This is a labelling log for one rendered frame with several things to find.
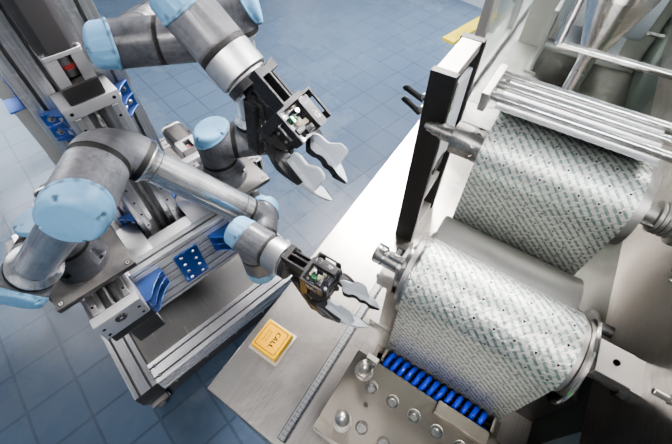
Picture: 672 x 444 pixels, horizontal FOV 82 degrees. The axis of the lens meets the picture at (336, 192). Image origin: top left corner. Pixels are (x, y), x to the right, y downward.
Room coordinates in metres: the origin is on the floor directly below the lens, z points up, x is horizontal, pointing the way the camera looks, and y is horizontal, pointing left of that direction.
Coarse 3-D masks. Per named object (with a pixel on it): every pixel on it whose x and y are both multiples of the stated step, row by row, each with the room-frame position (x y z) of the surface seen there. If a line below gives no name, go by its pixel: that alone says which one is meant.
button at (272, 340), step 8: (272, 320) 0.35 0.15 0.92; (264, 328) 0.33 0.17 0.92; (272, 328) 0.33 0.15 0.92; (280, 328) 0.33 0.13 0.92; (256, 336) 0.31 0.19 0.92; (264, 336) 0.31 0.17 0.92; (272, 336) 0.31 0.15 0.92; (280, 336) 0.31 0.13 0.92; (288, 336) 0.31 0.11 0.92; (256, 344) 0.29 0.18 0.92; (264, 344) 0.29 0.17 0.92; (272, 344) 0.29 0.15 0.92; (280, 344) 0.29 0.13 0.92; (288, 344) 0.30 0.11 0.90; (264, 352) 0.27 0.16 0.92; (272, 352) 0.27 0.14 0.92; (280, 352) 0.27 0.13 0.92; (272, 360) 0.26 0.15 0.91
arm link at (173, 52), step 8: (160, 24) 0.56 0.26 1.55; (160, 32) 0.55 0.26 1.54; (168, 32) 0.55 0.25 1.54; (160, 40) 0.54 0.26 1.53; (168, 40) 0.54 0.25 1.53; (176, 40) 0.55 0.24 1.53; (160, 48) 0.54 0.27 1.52; (168, 48) 0.54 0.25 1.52; (176, 48) 0.54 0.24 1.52; (184, 48) 0.54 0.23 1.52; (168, 56) 0.54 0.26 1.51; (176, 56) 0.54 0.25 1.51; (184, 56) 0.54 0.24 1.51; (168, 64) 0.55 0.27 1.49
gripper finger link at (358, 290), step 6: (342, 282) 0.35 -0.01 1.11; (348, 282) 0.35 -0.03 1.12; (354, 282) 0.34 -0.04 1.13; (360, 282) 0.34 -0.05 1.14; (342, 288) 0.35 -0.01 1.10; (348, 288) 0.35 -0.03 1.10; (354, 288) 0.34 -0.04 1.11; (360, 288) 0.34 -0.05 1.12; (366, 288) 0.33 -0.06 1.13; (348, 294) 0.33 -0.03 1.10; (354, 294) 0.33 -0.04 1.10; (360, 294) 0.33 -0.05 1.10; (366, 294) 0.33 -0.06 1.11; (360, 300) 0.32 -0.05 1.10; (366, 300) 0.32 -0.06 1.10; (372, 300) 0.32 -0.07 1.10; (372, 306) 0.31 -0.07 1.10; (378, 306) 0.31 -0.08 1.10
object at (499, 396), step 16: (400, 320) 0.25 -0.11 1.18; (400, 336) 0.24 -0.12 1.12; (416, 336) 0.23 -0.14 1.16; (432, 336) 0.22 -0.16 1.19; (400, 352) 0.24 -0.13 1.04; (416, 352) 0.22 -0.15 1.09; (432, 352) 0.21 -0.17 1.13; (448, 352) 0.20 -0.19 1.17; (432, 368) 0.20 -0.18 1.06; (448, 368) 0.19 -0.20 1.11; (464, 368) 0.18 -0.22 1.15; (480, 368) 0.17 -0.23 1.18; (448, 384) 0.18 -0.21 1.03; (464, 384) 0.17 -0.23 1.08; (480, 384) 0.16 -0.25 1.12; (496, 384) 0.15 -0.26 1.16; (512, 384) 0.15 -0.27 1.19; (480, 400) 0.15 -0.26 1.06; (496, 400) 0.14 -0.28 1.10; (512, 400) 0.13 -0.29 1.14; (528, 400) 0.13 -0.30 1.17; (496, 416) 0.13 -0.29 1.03
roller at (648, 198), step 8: (656, 168) 0.41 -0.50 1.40; (656, 176) 0.38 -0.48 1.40; (656, 184) 0.37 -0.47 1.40; (648, 192) 0.36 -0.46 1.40; (656, 192) 0.36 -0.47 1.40; (648, 200) 0.35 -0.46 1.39; (640, 208) 0.34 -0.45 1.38; (648, 208) 0.34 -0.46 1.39; (632, 216) 0.33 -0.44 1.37; (640, 216) 0.33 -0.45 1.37; (632, 224) 0.33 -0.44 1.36; (624, 232) 0.32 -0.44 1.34; (616, 240) 0.33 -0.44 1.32
